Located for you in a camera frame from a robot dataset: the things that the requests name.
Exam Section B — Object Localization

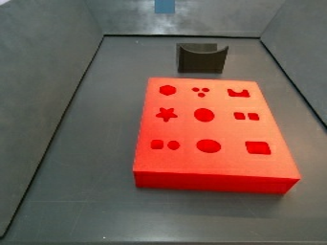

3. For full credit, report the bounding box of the blue arch object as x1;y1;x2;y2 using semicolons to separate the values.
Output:
155;0;175;13

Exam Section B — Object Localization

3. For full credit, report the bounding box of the red shape sorter block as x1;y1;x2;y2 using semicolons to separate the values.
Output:
133;78;300;194

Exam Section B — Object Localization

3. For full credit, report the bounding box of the black curved holder stand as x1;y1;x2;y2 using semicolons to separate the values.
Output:
176;43;228;74

